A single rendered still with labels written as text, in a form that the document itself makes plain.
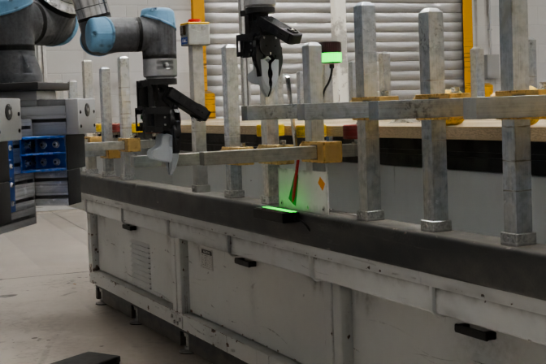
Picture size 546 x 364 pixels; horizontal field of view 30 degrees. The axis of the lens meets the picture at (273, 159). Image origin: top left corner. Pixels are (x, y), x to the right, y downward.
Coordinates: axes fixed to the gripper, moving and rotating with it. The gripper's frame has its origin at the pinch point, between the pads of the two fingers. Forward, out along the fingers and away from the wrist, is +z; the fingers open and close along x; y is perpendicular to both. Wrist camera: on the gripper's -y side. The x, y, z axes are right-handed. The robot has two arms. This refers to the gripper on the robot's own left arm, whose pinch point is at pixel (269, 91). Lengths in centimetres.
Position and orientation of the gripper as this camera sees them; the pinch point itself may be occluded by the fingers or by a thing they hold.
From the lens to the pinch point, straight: 243.6
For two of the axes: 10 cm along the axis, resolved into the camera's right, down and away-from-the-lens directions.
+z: 0.3, 10.0, 0.5
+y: -7.1, -0.1, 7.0
